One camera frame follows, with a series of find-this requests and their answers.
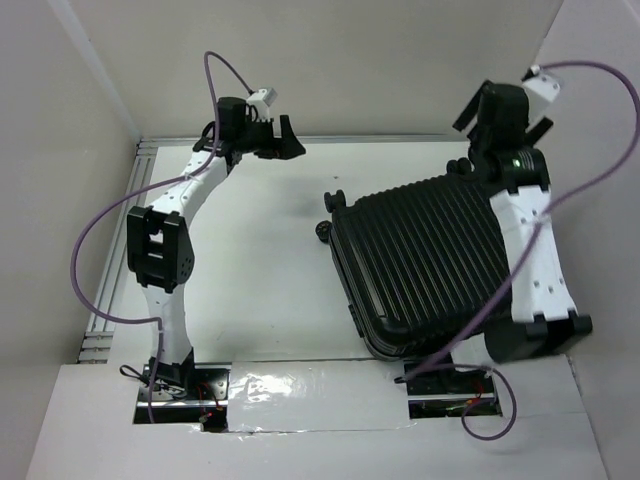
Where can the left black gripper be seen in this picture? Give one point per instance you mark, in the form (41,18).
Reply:
(287,147)

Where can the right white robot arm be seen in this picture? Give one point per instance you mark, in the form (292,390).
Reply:
(543,318)

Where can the black hard-shell suitcase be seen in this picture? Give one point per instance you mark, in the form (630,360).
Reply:
(417,261)

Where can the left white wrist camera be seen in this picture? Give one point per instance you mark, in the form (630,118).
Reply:
(260,102)

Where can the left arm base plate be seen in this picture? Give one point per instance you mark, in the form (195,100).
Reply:
(203,403)

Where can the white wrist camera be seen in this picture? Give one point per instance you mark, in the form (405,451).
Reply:
(542,88)
(260,102)

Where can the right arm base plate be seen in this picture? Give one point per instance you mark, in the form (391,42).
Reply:
(447,392)

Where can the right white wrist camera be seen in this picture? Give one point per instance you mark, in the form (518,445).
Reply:
(542,88)

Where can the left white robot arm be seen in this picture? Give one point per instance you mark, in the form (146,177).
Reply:
(159,248)

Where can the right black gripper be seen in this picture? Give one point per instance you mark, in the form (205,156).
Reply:
(476,107)

